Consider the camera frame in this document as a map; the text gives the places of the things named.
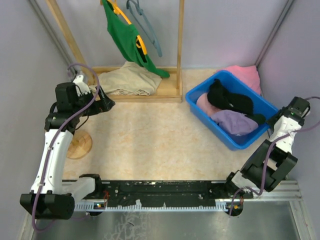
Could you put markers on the purple cap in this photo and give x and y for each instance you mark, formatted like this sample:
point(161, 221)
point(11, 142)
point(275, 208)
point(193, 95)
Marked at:
point(234, 123)

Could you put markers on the green tank top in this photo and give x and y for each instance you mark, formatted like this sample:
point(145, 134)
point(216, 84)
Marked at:
point(147, 63)

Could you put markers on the grey-blue hanger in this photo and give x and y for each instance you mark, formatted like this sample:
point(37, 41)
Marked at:
point(148, 28)

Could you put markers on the wooden hat stand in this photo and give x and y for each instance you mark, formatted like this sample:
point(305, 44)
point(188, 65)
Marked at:
point(80, 145)

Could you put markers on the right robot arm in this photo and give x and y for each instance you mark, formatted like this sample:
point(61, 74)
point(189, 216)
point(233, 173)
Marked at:
point(273, 159)

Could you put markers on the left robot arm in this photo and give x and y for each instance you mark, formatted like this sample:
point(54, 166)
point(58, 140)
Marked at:
point(47, 198)

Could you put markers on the dark green cap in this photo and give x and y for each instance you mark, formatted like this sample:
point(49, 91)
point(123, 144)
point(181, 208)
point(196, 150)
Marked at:
point(258, 118)

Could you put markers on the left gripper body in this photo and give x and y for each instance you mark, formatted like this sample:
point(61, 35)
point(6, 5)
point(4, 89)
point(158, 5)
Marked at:
point(84, 100)

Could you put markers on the aluminium frame rail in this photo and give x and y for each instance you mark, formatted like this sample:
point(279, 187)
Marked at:
point(286, 191)

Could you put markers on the pink cloth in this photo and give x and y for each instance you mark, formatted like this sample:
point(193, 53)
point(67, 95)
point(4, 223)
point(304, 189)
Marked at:
point(248, 75)

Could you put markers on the wooden clothes rack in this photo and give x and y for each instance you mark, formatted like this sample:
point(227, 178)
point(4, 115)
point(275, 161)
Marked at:
point(170, 89)

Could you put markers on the pink cap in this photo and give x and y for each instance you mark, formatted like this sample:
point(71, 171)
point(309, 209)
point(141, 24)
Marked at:
point(203, 103)

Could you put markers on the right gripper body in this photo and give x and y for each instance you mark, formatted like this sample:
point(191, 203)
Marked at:
point(271, 122)

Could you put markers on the yellow hanger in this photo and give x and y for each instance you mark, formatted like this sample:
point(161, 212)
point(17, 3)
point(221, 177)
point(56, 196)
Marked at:
point(125, 16)

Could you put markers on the beige cloth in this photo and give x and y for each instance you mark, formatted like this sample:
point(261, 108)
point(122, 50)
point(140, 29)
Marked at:
point(129, 79)

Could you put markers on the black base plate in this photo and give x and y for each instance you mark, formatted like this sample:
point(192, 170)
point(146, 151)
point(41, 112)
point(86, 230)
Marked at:
point(192, 193)

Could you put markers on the black cap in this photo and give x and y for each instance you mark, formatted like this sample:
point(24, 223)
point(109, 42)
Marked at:
point(219, 97)

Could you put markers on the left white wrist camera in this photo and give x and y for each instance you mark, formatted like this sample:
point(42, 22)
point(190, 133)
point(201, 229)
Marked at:
point(81, 84)

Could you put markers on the blue plastic bin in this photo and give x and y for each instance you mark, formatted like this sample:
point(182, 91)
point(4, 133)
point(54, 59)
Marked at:
point(234, 85)

